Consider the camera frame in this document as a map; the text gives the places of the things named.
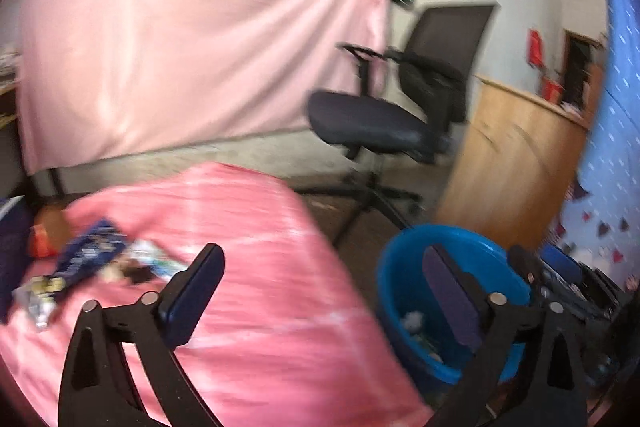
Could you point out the wooden cabinet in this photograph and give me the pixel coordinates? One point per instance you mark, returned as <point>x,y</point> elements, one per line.
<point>518,157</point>

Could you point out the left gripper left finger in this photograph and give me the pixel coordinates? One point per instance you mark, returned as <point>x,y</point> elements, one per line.
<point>97,387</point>

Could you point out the blue plastic basin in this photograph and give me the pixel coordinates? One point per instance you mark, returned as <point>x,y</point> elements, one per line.
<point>402,288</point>

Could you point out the red hanging ornament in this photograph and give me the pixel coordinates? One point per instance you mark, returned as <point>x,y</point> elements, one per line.
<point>535,55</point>

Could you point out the black office chair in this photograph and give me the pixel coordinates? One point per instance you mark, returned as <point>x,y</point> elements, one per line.
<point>433,70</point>

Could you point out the pink hanging sheet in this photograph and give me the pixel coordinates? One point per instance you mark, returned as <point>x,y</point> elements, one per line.
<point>109,78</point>

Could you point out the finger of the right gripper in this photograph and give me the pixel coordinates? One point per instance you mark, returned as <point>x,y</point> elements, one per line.
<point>561,263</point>
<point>526,264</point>

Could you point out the blue patterned curtain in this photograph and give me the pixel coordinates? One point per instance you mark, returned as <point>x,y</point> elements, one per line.
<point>599,220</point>

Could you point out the pink checked tablecloth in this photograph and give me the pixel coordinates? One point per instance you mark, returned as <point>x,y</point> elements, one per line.
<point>286,339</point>

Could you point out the red paper cup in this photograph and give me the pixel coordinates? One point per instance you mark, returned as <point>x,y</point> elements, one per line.
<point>51,232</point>

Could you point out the white blue sachet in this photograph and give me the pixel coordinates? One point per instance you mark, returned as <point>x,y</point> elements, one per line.
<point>153,257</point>

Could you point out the silver foil wrapper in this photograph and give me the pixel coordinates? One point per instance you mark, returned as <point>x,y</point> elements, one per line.
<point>38,297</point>

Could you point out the blue cardboard box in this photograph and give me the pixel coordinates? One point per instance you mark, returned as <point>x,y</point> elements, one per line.
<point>15,227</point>

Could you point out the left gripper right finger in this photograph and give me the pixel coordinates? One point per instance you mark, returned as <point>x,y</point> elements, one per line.
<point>550,388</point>

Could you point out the blue snack wrapper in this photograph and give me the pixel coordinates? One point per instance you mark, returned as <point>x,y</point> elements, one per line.
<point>87,254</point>

